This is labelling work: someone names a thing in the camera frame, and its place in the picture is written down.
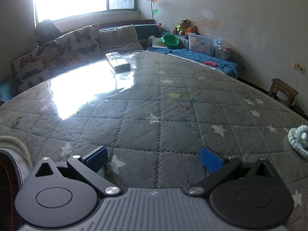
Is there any light blue knobbly toy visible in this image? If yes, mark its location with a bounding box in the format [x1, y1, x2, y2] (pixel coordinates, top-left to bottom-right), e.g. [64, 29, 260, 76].
[288, 125, 308, 159]

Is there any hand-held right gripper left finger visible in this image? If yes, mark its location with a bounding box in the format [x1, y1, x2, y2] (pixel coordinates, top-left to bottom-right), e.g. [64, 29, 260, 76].
[34, 146, 121, 196]

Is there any silver remote control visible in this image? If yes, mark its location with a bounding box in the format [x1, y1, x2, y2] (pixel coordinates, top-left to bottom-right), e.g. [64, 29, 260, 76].
[105, 52, 131, 74]

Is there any black bag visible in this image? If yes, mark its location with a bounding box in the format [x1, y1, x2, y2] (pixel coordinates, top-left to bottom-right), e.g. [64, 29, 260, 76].
[34, 20, 62, 47]

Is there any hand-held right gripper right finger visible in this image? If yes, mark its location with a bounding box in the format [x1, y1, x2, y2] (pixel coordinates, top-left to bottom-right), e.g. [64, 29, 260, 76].
[188, 146, 281, 196]

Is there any clear plastic storage box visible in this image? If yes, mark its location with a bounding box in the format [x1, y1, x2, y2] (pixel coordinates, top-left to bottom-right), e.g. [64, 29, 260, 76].
[188, 33, 223, 57]

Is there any butterfly pattern pillow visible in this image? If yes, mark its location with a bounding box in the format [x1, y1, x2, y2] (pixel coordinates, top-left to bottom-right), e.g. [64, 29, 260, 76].
[0, 20, 169, 103]

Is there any small white box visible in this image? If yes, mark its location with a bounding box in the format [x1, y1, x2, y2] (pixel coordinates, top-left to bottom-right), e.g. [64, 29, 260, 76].
[215, 46, 233, 60]

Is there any brown teddy bear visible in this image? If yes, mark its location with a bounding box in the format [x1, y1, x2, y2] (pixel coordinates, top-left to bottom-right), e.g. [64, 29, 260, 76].
[171, 18, 189, 35]

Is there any green plastic bowl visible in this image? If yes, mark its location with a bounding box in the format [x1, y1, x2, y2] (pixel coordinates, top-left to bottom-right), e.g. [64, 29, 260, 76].
[161, 34, 180, 49]

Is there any orange plush toy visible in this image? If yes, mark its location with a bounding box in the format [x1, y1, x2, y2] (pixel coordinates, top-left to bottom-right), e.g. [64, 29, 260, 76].
[185, 26, 199, 39]

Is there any thin black cable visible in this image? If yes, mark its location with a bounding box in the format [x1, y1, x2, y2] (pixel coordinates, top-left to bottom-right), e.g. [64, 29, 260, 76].
[291, 70, 300, 107]

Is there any blue blanket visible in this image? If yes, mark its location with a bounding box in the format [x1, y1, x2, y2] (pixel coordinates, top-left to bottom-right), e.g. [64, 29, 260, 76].
[146, 45, 246, 79]

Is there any grey quilted star table cover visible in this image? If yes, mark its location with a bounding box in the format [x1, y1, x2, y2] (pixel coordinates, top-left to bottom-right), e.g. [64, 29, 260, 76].
[0, 50, 308, 231]

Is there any plain grey pillow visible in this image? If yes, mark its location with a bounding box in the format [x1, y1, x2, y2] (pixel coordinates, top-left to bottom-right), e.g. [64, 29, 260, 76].
[97, 25, 145, 51]

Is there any wall socket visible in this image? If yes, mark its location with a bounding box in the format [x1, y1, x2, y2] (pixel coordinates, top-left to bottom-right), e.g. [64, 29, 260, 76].
[293, 61, 305, 74]

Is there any wooden stool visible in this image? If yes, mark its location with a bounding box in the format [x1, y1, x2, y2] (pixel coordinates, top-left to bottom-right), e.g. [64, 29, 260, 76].
[268, 78, 299, 107]

